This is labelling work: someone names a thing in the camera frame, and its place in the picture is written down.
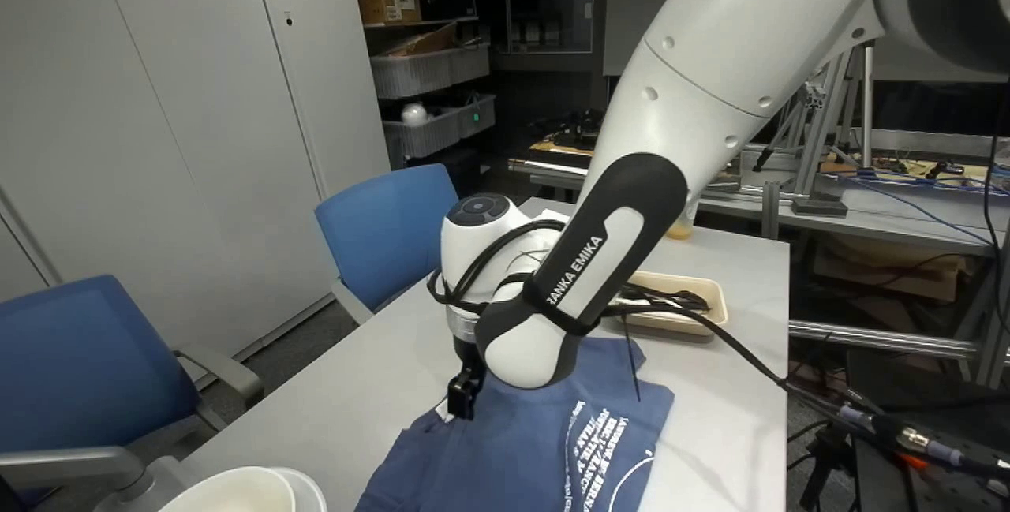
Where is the blue printed shirt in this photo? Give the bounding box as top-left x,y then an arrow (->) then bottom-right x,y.
355,336 -> 676,512

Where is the blue chair with armrests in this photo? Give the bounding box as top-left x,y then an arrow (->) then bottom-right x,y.
314,163 -> 460,326
0,274 -> 266,512

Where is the white bowl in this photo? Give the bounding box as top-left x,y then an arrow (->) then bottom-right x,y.
268,467 -> 329,512
159,466 -> 297,512

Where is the dark shelf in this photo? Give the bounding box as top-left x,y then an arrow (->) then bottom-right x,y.
347,0 -> 499,181

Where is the black plastic cutlery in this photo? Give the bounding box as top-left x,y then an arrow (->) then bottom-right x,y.
619,283 -> 711,316

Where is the row of white baskets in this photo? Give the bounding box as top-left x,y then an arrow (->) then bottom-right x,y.
370,45 -> 492,100
382,93 -> 498,163

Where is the beige tray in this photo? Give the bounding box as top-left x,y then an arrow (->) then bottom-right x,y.
602,270 -> 729,338

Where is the cup with orange liquid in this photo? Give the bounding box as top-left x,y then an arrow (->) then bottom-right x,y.
665,190 -> 701,241

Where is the white cabinet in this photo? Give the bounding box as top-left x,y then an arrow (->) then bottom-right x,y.
0,0 -> 392,388

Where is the brown cardboard box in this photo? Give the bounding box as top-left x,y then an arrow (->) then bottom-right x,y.
811,234 -> 973,305

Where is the grey workbench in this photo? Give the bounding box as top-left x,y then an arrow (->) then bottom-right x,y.
507,127 -> 1010,257

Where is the black cable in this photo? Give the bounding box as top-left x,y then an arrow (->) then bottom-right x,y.
615,295 -> 1010,483

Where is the aluminium rail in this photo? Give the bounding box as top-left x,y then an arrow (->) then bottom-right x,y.
787,318 -> 1010,364

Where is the aluminium frame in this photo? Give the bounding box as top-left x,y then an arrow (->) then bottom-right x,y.
754,45 -> 877,219

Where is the blue cable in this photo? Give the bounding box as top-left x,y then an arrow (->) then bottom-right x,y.
836,169 -> 1010,249

